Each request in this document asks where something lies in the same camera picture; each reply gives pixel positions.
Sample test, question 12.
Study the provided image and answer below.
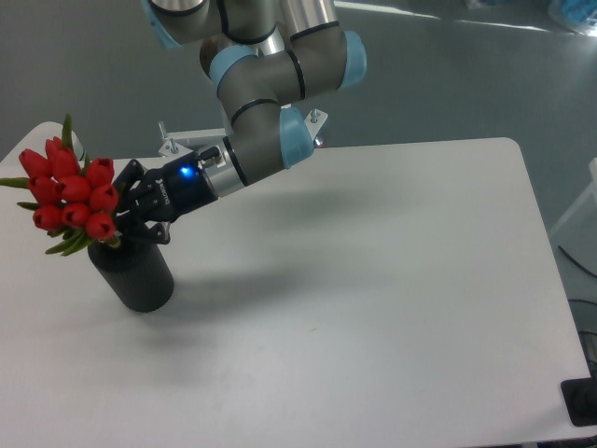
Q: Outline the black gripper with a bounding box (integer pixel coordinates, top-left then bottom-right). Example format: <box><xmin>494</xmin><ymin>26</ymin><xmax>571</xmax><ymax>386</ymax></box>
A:
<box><xmin>112</xmin><ymin>156</ymin><xmax>217</xmax><ymax>245</ymax></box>

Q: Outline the red tulip bouquet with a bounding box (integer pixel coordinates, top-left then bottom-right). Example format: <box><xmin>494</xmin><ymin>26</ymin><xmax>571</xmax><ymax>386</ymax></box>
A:
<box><xmin>1</xmin><ymin>114</ymin><xmax>123</xmax><ymax>257</ymax></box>

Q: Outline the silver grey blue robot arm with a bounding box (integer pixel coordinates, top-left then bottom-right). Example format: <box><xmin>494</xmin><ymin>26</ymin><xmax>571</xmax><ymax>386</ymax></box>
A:
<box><xmin>115</xmin><ymin>1</ymin><xmax>367</xmax><ymax>244</ymax></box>

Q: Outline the black ribbed cylindrical vase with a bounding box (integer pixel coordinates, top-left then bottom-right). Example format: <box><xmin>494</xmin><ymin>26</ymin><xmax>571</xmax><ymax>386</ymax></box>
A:
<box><xmin>88</xmin><ymin>240</ymin><xmax>174</xmax><ymax>313</ymax></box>

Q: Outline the white rounded side table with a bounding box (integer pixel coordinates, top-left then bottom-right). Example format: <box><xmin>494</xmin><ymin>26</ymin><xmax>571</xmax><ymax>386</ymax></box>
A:
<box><xmin>1</xmin><ymin>121</ymin><xmax>62</xmax><ymax>166</ymax></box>

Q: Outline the blue plastic bag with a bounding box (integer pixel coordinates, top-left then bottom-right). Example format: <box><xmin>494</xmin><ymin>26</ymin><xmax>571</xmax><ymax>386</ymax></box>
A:
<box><xmin>548</xmin><ymin>0</ymin><xmax>596</xmax><ymax>37</ymax></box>

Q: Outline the black device at table corner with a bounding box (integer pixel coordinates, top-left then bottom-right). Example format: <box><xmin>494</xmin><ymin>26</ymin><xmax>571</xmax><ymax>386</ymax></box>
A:
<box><xmin>561</xmin><ymin>378</ymin><xmax>596</xmax><ymax>427</ymax></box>

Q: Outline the black cable on floor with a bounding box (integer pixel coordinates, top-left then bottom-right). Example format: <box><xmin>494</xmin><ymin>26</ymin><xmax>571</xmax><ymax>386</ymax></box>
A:
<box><xmin>557</xmin><ymin>245</ymin><xmax>597</xmax><ymax>277</ymax></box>

